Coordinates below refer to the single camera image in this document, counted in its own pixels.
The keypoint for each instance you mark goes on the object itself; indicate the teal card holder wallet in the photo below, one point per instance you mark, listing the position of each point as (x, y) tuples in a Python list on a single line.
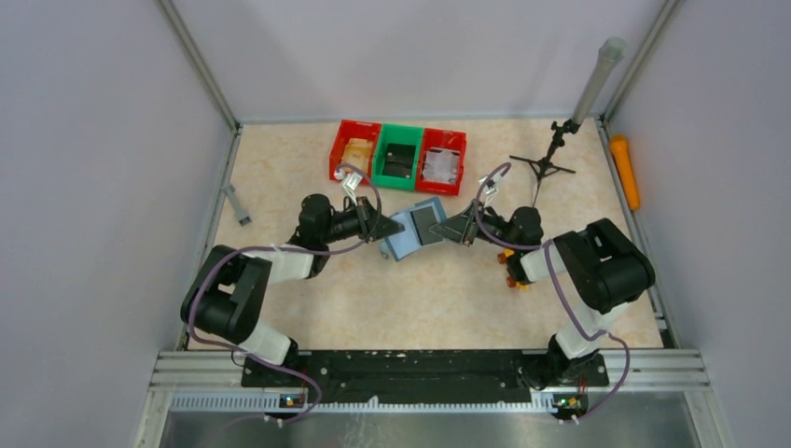
[(405, 243)]

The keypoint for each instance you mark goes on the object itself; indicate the red bin with clear bags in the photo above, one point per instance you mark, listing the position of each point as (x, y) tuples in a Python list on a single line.
[(441, 162)]

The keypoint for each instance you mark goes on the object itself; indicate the orange flashlight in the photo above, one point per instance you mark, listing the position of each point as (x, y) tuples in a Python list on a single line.
[(619, 149)]

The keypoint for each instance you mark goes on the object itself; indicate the grey cylinder on tripod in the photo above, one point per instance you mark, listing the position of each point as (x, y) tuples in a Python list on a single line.
[(609, 55)]

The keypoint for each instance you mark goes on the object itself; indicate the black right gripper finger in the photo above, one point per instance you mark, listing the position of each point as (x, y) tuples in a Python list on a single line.
[(461, 230), (475, 210)]

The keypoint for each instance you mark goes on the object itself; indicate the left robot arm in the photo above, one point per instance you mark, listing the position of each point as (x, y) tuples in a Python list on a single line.
[(226, 298)]

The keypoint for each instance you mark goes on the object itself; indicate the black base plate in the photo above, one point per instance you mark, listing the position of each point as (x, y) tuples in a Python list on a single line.
[(422, 376)]

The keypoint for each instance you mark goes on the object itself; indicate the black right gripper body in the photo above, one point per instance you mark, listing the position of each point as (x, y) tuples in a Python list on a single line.
[(497, 226)]

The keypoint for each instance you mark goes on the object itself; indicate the dark grey credit card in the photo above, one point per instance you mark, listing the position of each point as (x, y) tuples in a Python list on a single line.
[(423, 220)]

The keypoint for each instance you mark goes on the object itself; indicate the green plastic bin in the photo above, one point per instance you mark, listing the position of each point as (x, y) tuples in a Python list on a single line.
[(396, 155)]

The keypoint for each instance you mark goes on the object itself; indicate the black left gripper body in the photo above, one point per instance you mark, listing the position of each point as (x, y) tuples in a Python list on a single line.
[(346, 224)]

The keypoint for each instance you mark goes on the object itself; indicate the red bin with orange items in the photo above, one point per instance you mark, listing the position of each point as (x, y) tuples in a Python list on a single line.
[(355, 143)]

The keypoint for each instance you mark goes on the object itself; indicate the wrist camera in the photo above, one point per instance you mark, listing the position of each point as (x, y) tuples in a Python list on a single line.
[(349, 182), (488, 189)]

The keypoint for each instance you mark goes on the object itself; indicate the black mini tripod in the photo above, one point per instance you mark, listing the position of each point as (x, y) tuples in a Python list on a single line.
[(545, 167)]

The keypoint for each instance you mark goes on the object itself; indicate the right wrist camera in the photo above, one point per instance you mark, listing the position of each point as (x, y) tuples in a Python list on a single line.
[(488, 189)]

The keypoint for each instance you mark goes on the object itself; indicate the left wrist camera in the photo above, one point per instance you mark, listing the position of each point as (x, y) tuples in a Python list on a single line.
[(349, 182)]

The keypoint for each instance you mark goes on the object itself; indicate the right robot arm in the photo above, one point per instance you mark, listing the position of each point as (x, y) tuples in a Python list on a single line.
[(608, 271)]

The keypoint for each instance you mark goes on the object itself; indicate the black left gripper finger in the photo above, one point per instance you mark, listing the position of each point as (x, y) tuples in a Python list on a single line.
[(367, 213), (383, 227)]

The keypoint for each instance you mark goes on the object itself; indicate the aluminium frame rail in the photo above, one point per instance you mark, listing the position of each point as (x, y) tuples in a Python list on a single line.
[(656, 398)]

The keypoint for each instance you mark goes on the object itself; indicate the grey bracket tool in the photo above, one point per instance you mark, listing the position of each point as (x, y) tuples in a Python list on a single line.
[(241, 214)]

